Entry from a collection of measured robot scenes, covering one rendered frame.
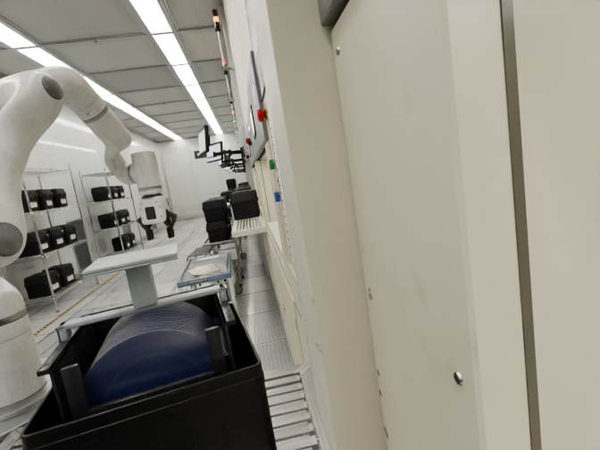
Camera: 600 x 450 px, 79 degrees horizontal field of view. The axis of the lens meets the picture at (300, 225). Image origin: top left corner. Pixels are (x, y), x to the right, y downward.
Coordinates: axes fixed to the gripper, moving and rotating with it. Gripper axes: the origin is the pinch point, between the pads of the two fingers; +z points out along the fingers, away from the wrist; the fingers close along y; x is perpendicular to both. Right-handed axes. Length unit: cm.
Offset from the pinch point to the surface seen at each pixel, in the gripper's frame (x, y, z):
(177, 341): -74, 59, 4
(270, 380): -50, 59, 26
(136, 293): -72, 51, -2
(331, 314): -82, 83, -2
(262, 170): 121, -5, -21
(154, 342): -76, 56, 4
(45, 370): -84, 48, 3
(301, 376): -49, 66, 25
